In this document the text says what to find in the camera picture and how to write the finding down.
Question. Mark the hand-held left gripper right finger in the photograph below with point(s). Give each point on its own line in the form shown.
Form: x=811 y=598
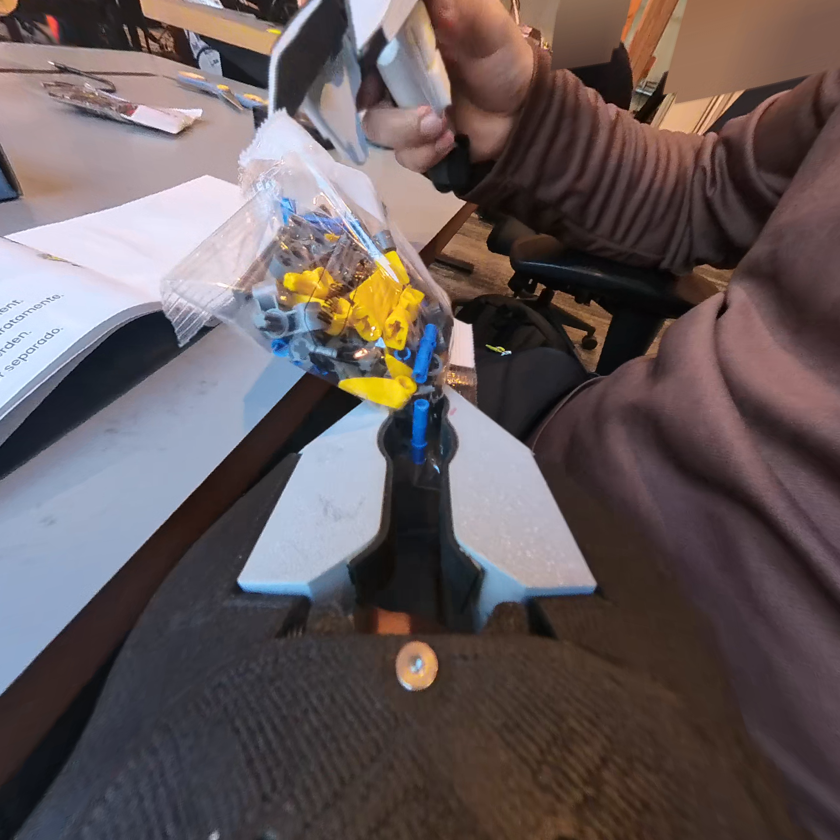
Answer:
x=518 y=519

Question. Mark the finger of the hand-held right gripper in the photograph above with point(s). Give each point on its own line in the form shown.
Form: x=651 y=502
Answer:
x=344 y=112
x=308 y=59

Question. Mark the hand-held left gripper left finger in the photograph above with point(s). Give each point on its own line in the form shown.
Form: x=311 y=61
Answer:
x=314 y=519

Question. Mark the small clear bag of parts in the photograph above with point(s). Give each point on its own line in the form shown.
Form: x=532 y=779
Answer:
x=341 y=295

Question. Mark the white instruction booklet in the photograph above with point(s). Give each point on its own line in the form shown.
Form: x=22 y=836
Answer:
x=78 y=295

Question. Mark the person's right forearm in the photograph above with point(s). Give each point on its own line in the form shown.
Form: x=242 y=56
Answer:
x=622 y=184

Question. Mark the person's right hand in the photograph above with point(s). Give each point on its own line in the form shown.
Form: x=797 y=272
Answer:
x=485 y=66

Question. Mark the blue and yellow tool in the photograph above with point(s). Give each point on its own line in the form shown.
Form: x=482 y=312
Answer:
x=222 y=92

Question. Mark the grey background table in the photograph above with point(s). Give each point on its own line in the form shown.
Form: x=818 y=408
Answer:
x=215 y=26

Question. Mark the clear bag of dark parts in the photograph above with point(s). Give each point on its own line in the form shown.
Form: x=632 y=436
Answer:
x=150 y=118

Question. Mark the black office chair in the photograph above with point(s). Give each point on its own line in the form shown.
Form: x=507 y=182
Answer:
x=590 y=269

